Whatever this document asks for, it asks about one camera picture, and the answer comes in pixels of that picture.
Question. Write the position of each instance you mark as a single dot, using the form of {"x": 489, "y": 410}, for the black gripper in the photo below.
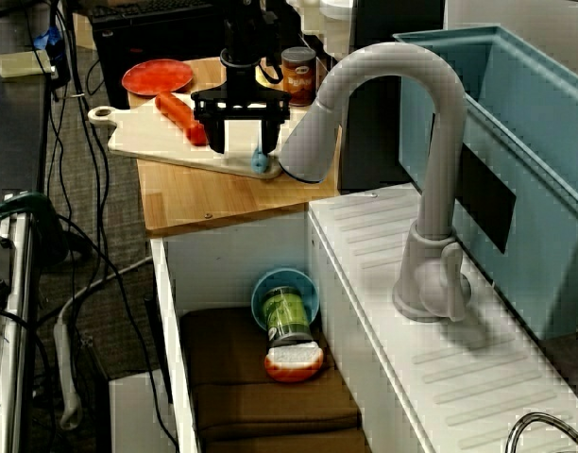
{"x": 244, "y": 96}

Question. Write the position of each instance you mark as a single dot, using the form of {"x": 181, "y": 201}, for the red toy sausage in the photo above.
{"x": 173, "y": 109}

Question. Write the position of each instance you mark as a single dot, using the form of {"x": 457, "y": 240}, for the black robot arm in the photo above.
{"x": 244, "y": 38}

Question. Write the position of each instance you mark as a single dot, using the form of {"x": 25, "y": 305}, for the orange beans can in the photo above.
{"x": 300, "y": 75}

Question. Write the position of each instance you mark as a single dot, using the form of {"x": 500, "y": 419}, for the light wooden cutting board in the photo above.
{"x": 142, "y": 137}

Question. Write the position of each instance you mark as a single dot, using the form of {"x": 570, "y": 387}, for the red plate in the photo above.
{"x": 157, "y": 78}

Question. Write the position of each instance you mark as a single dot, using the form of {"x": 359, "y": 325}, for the black vertical panel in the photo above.
{"x": 374, "y": 141}

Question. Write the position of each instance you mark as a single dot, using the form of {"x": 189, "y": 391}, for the tall clear white-lidded container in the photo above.
{"x": 337, "y": 23}

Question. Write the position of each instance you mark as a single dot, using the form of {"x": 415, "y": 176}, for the blue bowl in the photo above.
{"x": 309, "y": 289}

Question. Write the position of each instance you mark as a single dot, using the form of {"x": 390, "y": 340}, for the green can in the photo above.
{"x": 284, "y": 313}

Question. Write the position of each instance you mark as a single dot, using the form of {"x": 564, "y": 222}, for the grey toy faucet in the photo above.
{"x": 440, "y": 189}

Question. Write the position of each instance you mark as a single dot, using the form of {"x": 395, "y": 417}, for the green clamp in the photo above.
{"x": 34, "y": 203}

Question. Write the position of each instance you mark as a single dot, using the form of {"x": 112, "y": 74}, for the dark grey desk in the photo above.
{"x": 10, "y": 141}

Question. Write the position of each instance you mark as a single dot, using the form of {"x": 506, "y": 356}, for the orange white toy sushi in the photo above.
{"x": 289, "y": 373}

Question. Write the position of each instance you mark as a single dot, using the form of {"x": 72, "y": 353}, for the brown cloth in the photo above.
{"x": 232, "y": 377}

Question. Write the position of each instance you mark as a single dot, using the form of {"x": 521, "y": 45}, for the white toy sink unit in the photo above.
{"x": 388, "y": 330}

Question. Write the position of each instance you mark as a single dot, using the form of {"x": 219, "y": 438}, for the white box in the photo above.
{"x": 138, "y": 415}

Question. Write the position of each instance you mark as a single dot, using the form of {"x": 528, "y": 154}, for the blue plastic bin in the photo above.
{"x": 544, "y": 236}

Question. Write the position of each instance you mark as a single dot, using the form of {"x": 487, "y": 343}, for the steel pot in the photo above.
{"x": 537, "y": 415}

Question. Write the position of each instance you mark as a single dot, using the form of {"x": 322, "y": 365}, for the aluminium frame rail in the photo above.
{"x": 15, "y": 330}

